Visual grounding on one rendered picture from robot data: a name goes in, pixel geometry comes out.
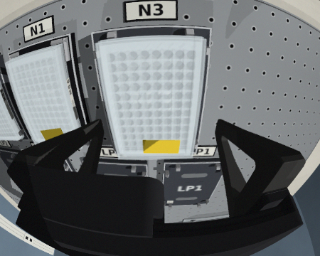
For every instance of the grey perforated base plate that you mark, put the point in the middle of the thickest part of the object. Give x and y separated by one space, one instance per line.
264 70

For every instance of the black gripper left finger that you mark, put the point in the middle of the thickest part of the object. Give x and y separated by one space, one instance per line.
53 152

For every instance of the white button panel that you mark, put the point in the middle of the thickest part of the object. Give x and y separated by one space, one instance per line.
189 220

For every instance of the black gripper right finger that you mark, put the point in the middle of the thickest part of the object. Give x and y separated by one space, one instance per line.
276 166

